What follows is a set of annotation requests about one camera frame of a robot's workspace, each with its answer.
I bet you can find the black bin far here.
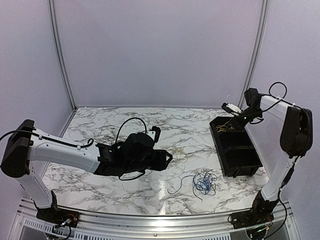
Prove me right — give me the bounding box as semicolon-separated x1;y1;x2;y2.
209;116;247;140

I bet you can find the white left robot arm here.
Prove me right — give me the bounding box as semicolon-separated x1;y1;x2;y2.
0;119;173;223

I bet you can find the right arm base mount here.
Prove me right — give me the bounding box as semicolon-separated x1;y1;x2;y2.
228;210;274;229

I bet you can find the left corner aluminium post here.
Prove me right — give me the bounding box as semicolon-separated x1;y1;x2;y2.
47;0;77;111

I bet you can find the corner aluminium post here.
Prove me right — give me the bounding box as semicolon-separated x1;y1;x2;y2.
238;0;270;108
47;0;77;111

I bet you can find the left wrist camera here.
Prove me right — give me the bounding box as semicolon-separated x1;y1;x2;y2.
147;126;161;143

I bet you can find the right corner aluminium post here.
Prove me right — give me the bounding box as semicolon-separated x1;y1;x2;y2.
238;0;270;108

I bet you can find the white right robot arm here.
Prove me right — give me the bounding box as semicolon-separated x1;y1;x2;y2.
221;88;313;224

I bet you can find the black bin middle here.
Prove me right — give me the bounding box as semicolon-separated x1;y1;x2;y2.
213;131;257;160

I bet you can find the yellow cable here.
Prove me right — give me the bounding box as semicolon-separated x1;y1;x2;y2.
171;147;188;167
216;121;236;133

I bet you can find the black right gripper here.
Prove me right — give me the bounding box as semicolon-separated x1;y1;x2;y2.
227;106;263;133

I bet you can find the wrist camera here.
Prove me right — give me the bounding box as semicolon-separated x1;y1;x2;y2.
147;126;161;143
221;102;242;116

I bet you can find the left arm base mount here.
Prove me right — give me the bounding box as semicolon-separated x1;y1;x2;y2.
36;208;80;228

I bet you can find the black bin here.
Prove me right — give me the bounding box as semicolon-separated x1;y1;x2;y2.
209;116;247;140
218;148;263;178
213;131;257;160

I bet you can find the black bin near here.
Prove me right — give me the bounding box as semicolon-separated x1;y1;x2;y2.
218;148;263;178

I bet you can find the aluminium front rail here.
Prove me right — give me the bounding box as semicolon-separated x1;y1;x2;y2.
14;197;298;240

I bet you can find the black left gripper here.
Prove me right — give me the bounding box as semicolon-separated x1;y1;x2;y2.
124;149;174;175

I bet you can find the blue cable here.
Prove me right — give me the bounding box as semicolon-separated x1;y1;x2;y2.
167;171;218;197

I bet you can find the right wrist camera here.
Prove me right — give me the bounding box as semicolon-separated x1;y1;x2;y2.
221;102;242;116

